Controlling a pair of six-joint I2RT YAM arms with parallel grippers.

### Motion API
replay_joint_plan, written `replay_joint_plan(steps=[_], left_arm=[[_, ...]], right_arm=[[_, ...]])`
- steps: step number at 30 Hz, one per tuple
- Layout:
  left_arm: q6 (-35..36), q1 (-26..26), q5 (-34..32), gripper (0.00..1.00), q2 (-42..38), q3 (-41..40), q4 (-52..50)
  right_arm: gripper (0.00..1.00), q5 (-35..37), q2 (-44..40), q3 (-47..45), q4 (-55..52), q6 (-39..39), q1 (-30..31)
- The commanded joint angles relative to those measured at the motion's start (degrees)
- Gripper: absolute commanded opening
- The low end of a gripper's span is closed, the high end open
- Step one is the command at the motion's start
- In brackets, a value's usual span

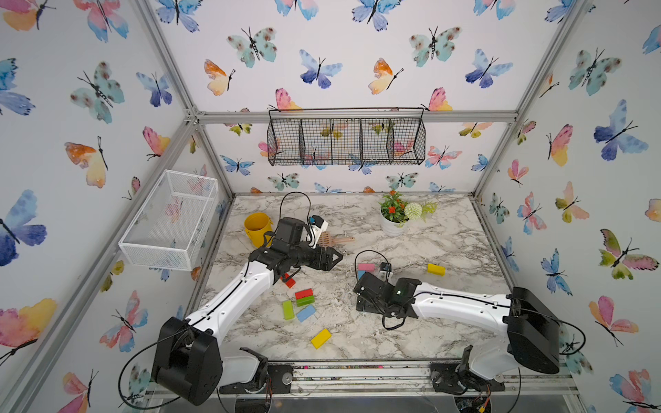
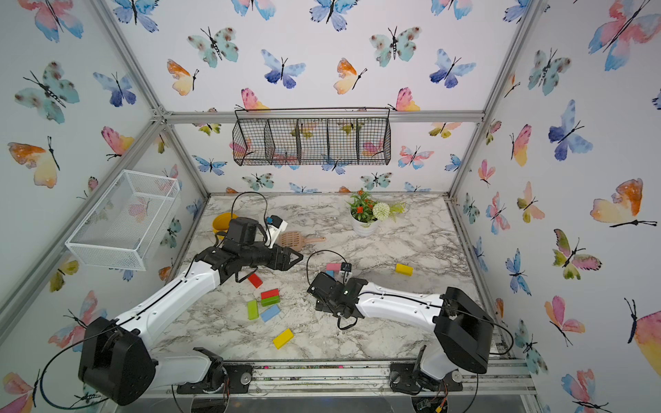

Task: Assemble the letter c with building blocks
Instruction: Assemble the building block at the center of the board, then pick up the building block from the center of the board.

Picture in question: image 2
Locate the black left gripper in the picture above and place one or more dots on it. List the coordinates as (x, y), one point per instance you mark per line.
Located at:
(283, 264)

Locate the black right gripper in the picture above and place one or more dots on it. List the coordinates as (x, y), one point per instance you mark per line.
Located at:
(322, 308)

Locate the pink building block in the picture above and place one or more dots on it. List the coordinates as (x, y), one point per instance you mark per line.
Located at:
(333, 267)

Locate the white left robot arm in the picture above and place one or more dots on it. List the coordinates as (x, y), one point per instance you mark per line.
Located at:
(116, 358)

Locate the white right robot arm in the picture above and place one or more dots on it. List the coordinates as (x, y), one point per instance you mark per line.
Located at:
(462, 328)

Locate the red flat building block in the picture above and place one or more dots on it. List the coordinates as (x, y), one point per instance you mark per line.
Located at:
(270, 293)

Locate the green flat building block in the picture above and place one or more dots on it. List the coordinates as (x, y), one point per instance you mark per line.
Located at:
(270, 301)

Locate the light green building block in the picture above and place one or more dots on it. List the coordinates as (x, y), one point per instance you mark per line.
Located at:
(252, 310)

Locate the yellow long building block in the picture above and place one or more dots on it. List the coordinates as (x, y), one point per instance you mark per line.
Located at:
(283, 338)

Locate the pale blue building block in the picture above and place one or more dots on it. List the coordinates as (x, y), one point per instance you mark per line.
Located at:
(270, 312)

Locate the small yellow building block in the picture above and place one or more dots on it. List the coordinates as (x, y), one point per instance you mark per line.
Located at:
(404, 269)

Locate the yellow cup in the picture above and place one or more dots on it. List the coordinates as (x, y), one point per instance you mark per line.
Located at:
(221, 222)

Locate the beige plastic slotted scoop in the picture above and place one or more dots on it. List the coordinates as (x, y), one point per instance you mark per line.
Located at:
(296, 239)

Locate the white flower pot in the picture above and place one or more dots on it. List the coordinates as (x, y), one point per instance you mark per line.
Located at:
(365, 229)

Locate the artificial green flower plant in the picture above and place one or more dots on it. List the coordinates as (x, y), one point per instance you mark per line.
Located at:
(366, 210)

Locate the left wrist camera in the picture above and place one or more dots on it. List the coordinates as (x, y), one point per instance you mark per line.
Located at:
(275, 226)

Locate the white mesh wall basket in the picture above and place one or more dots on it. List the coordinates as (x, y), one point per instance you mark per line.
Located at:
(128, 220)

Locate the black wire wall basket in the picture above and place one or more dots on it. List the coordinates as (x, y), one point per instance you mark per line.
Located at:
(312, 137)

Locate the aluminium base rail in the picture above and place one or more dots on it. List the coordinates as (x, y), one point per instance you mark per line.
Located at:
(348, 378)

